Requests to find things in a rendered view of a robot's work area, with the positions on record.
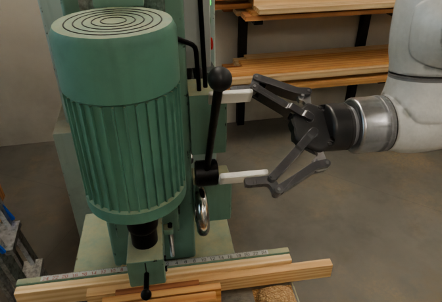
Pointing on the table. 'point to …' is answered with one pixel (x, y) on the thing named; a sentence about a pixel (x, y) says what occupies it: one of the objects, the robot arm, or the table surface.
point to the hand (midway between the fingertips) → (220, 136)
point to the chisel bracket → (147, 260)
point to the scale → (165, 262)
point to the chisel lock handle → (146, 288)
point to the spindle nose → (144, 235)
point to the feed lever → (207, 168)
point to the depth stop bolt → (170, 237)
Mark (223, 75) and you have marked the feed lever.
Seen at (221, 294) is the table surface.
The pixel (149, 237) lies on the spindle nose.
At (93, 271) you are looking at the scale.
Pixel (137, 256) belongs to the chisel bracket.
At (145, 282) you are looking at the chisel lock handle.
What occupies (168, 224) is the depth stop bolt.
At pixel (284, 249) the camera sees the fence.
